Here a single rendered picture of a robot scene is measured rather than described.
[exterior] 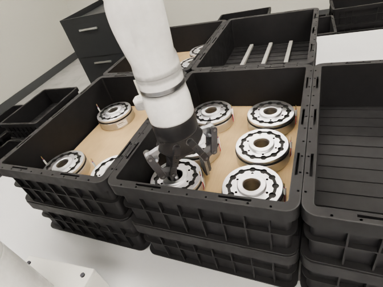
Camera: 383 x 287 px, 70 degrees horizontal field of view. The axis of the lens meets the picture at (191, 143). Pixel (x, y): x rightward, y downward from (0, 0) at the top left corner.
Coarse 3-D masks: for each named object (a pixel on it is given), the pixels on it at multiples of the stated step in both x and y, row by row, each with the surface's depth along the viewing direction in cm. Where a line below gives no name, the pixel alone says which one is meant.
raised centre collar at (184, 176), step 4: (180, 168) 53; (184, 168) 53; (184, 172) 52; (184, 176) 51; (164, 180) 52; (168, 180) 51; (180, 180) 51; (184, 180) 51; (168, 184) 51; (172, 184) 50; (176, 184) 50
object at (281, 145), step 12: (252, 132) 57; (264, 132) 57; (276, 132) 56; (240, 144) 55; (276, 144) 53; (288, 144) 52; (240, 156) 53; (252, 156) 52; (264, 156) 51; (276, 156) 50
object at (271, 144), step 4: (256, 136) 55; (260, 136) 55; (264, 136) 55; (268, 136) 54; (252, 140) 55; (256, 140) 55; (264, 140) 55; (268, 140) 54; (272, 140) 53; (248, 144) 55; (252, 144) 54; (268, 144) 53; (272, 144) 52; (252, 148) 53; (256, 148) 52; (260, 148) 52; (264, 148) 52; (268, 148) 52; (272, 148) 52; (256, 152) 52; (260, 152) 52; (264, 152) 52
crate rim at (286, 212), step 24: (192, 72) 71; (216, 72) 68; (240, 72) 66; (312, 72) 57; (120, 168) 47; (120, 192) 45; (144, 192) 42; (168, 192) 40; (192, 192) 39; (216, 192) 38; (264, 216) 35; (288, 216) 34
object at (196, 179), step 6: (180, 162) 56; (186, 162) 55; (192, 162) 54; (186, 168) 53; (192, 168) 54; (198, 168) 53; (156, 174) 54; (192, 174) 52; (198, 174) 51; (150, 180) 53; (156, 180) 53; (162, 180) 52; (186, 180) 51; (192, 180) 51; (198, 180) 50; (174, 186) 50; (180, 186) 50; (186, 186) 50; (192, 186) 49
